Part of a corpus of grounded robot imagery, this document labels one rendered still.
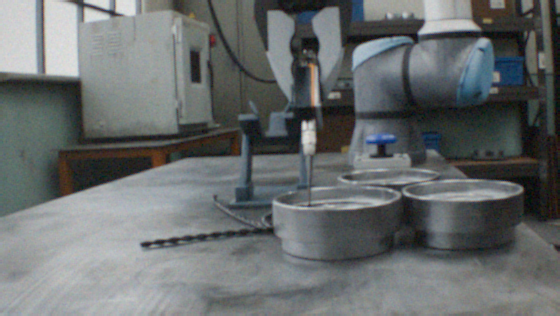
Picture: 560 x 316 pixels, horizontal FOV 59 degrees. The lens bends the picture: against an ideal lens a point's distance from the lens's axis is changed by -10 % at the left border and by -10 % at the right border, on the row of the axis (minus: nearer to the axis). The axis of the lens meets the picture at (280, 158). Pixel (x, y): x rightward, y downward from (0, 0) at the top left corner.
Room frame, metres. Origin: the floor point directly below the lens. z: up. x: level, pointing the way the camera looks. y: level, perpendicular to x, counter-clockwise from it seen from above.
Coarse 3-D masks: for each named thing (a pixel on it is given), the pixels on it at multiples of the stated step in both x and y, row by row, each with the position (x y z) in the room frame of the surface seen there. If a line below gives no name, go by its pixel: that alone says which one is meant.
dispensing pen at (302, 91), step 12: (312, 60) 0.55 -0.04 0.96; (300, 72) 0.52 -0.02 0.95; (300, 84) 0.51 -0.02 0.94; (300, 96) 0.50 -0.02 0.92; (300, 108) 0.50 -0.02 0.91; (300, 120) 0.52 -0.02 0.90; (312, 120) 0.51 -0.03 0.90; (312, 132) 0.50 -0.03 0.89; (312, 144) 0.49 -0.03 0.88; (312, 156) 0.49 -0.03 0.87; (312, 168) 0.48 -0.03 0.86
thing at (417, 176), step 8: (344, 176) 0.57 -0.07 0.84; (352, 176) 0.58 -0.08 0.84; (360, 176) 0.59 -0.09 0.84; (368, 176) 0.59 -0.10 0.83; (376, 176) 0.60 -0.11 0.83; (384, 176) 0.60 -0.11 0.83; (392, 176) 0.59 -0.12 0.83; (400, 176) 0.59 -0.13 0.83; (408, 176) 0.59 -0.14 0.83; (416, 176) 0.58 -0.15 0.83; (424, 176) 0.57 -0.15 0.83; (432, 176) 0.55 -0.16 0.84; (344, 184) 0.53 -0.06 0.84; (352, 184) 0.52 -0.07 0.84; (360, 184) 0.51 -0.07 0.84; (368, 184) 0.50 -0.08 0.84; (376, 184) 0.50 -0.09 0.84; (384, 184) 0.50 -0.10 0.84; (392, 184) 0.49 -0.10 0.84; (400, 184) 0.49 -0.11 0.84; (408, 184) 0.50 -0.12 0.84; (400, 192) 0.49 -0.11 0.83
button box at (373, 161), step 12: (360, 156) 0.72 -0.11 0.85; (372, 156) 0.68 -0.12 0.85; (384, 156) 0.68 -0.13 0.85; (396, 156) 0.69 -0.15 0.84; (408, 156) 0.69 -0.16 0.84; (360, 168) 0.66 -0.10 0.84; (372, 168) 0.66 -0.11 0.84; (384, 168) 0.66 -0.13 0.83; (396, 168) 0.66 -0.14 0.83; (408, 168) 0.65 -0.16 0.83
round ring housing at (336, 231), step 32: (288, 192) 0.47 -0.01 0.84; (320, 192) 0.49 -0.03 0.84; (352, 192) 0.48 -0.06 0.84; (384, 192) 0.46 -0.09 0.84; (288, 224) 0.41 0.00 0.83; (320, 224) 0.39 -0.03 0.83; (352, 224) 0.39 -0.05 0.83; (384, 224) 0.40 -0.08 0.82; (320, 256) 0.40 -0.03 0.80; (352, 256) 0.39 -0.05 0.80
